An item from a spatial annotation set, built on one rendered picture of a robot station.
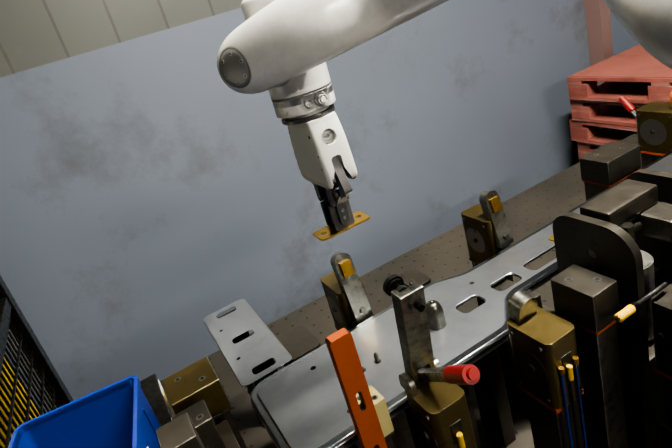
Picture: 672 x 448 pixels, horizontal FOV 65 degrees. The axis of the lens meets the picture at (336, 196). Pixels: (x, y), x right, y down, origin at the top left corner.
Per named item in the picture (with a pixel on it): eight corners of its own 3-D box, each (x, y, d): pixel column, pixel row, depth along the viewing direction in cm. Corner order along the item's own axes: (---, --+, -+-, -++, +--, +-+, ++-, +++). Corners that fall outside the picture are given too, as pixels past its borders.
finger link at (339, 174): (355, 178, 68) (350, 201, 73) (325, 137, 71) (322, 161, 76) (348, 182, 68) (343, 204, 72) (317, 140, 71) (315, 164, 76)
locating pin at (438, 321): (440, 323, 94) (432, 292, 91) (451, 331, 91) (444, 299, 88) (426, 332, 92) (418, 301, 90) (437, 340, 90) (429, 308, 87)
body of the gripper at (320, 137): (346, 98, 68) (367, 176, 72) (313, 95, 77) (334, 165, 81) (296, 118, 66) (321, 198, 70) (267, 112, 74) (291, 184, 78)
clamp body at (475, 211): (494, 321, 135) (470, 199, 122) (530, 341, 124) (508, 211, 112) (475, 333, 132) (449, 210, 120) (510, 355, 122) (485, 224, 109)
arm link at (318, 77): (307, 97, 64) (341, 77, 71) (273, -15, 60) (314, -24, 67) (255, 106, 69) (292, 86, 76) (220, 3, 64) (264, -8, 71)
